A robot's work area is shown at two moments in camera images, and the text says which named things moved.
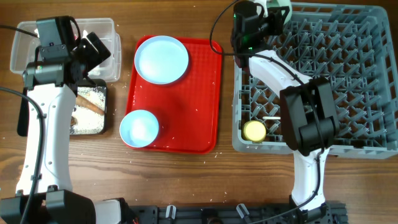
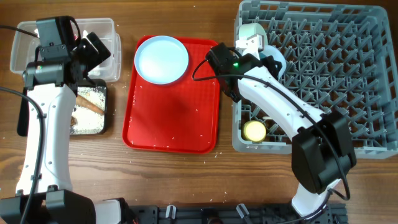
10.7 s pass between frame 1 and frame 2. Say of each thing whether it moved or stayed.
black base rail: stayed
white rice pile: stayed
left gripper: stayed
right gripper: moved
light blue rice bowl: moved
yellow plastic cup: stayed
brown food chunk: stayed
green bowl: moved
